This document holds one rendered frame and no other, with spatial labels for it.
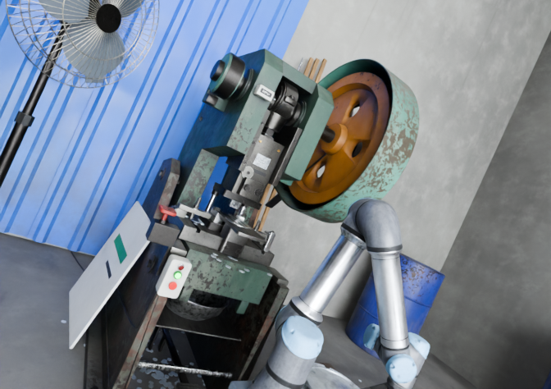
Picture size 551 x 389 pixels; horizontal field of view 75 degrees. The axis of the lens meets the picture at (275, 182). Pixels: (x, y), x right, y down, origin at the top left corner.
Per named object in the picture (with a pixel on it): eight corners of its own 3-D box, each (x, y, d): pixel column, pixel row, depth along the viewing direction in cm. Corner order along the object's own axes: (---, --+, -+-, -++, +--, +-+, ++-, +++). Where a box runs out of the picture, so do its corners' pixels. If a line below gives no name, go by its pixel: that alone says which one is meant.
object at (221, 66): (332, 155, 174) (348, 122, 173) (211, 88, 142) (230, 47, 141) (313, 149, 189) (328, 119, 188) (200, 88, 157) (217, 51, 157)
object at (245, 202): (257, 215, 163) (262, 204, 163) (220, 200, 154) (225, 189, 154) (245, 206, 178) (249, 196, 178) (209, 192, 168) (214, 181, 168)
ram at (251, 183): (263, 205, 158) (291, 144, 158) (234, 194, 150) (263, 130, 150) (248, 196, 173) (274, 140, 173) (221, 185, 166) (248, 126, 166)
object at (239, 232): (254, 272, 142) (268, 240, 142) (224, 263, 136) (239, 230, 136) (234, 249, 164) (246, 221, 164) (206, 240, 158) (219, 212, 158)
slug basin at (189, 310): (229, 334, 159) (239, 313, 159) (157, 321, 142) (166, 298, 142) (209, 297, 188) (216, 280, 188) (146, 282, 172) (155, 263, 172)
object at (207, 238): (270, 267, 163) (275, 255, 163) (177, 238, 141) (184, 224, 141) (245, 244, 189) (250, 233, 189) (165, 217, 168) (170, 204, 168)
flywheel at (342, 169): (415, 204, 148) (420, 68, 176) (383, 187, 139) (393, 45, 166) (304, 226, 205) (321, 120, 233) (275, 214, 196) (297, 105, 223)
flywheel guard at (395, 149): (370, 248, 152) (451, 72, 152) (321, 228, 139) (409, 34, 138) (268, 193, 243) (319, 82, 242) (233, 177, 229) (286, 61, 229)
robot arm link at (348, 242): (266, 345, 105) (370, 190, 105) (267, 324, 120) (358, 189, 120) (300, 368, 105) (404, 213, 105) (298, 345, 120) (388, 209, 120)
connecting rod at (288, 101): (278, 160, 159) (310, 90, 159) (255, 148, 153) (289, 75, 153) (259, 153, 177) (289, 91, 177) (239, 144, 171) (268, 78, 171)
